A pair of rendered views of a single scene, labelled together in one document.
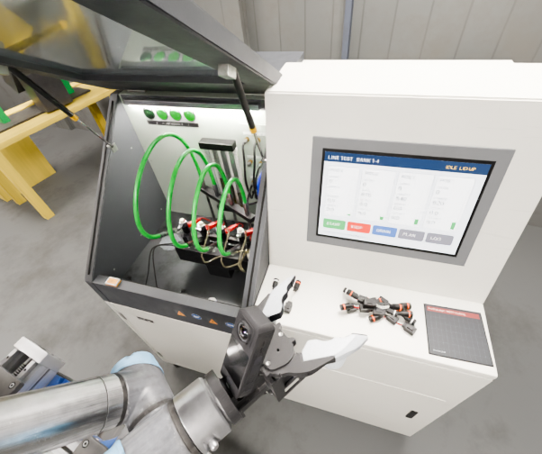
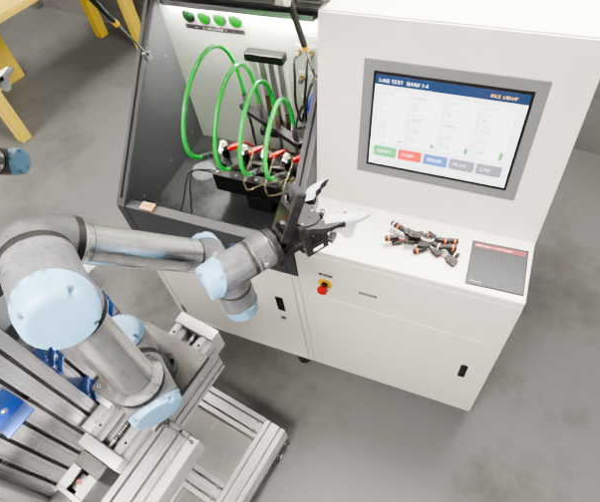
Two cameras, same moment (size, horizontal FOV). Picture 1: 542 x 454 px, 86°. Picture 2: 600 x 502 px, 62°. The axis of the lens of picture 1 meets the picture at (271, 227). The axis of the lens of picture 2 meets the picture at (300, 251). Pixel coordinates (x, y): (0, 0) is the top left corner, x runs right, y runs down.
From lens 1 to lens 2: 0.61 m
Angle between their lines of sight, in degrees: 9
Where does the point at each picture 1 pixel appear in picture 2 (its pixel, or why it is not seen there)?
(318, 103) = (370, 25)
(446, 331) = (487, 265)
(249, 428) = (285, 394)
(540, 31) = not seen: outside the picture
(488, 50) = not seen: outside the picture
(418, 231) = (467, 161)
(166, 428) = (239, 249)
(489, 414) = (570, 399)
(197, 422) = (257, 248)
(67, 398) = (173, 240)
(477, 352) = (512, 284)
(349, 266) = (401, 199)
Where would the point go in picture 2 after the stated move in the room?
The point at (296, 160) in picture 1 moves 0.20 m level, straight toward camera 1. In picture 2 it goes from (348, 82) to (342, 129)
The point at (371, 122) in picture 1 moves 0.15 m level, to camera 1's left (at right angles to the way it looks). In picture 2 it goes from (421, 47) to (361, 52)
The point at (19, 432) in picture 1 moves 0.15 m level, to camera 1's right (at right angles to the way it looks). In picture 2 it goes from (155, 247) to (230, 242)
